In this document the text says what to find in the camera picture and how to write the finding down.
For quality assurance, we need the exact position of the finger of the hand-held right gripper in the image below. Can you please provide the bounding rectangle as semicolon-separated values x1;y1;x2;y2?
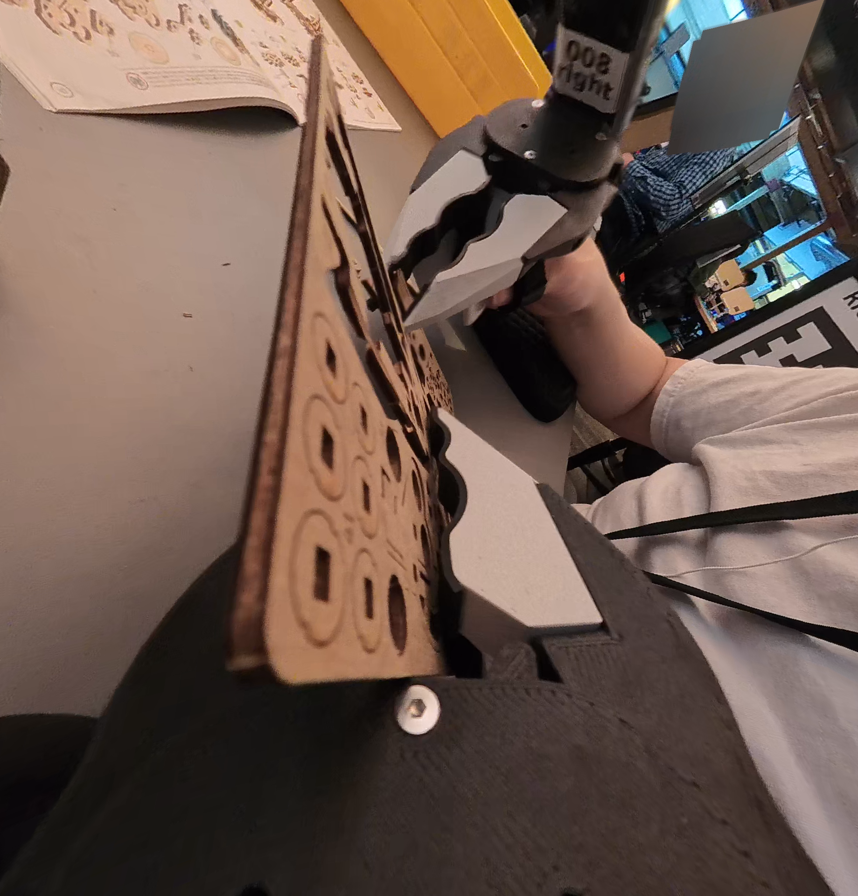
385;150;494;272
401;192;570;330

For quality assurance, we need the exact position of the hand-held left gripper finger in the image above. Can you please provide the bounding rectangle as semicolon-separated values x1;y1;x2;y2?
429;408;605;655

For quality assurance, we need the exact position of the laser-cut wooden parts sheet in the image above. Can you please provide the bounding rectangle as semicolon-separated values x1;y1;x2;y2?
227;35;458;686

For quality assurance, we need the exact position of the person's right forearm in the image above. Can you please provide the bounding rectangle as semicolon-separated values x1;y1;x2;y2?
551;308;689;445

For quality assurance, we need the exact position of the person's right hand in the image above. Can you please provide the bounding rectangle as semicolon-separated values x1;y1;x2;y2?
488;234;629;333

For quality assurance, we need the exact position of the yellow plastic bin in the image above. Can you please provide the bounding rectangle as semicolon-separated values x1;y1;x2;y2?
338;0;552;139

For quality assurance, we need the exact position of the illustrated instruction booklet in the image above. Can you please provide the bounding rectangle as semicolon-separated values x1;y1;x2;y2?
0;0;402;133

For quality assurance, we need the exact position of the framed marker sign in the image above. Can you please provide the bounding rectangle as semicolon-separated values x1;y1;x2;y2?
695;276;858;368

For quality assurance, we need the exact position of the black strap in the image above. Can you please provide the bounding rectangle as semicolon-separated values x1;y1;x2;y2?
604;486;858;659

